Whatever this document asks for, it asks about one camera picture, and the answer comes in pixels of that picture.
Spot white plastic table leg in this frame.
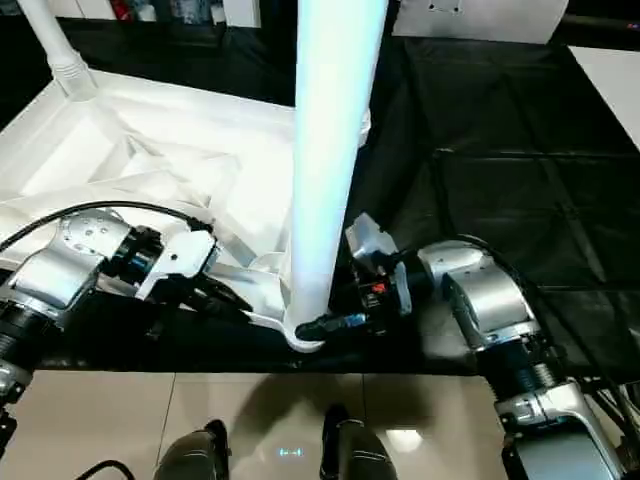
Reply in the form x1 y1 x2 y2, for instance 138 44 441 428
22 0 99 101
284 0 391 341

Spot white plastic table top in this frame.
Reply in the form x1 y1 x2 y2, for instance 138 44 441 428
0 69 371 354

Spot dark robot right foot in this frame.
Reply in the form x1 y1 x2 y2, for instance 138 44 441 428
319 404 394 480

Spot white glass-door cabinet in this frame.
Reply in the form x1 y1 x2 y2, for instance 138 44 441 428
74 0 266 26

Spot grey padded backrest cushion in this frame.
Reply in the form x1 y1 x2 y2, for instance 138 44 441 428
392 0 571 44

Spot white flat board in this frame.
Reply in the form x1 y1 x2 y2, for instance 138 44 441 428
567 45 640 151

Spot black rod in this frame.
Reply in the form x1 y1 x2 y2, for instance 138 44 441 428
559 14 640 31

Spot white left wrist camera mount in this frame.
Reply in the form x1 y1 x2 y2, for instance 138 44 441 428
137 229 219 301

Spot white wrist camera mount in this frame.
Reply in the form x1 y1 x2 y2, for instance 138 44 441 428
347 213 414 316
137 229 219 301

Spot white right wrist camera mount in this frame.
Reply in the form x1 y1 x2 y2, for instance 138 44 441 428
347 213 414 316

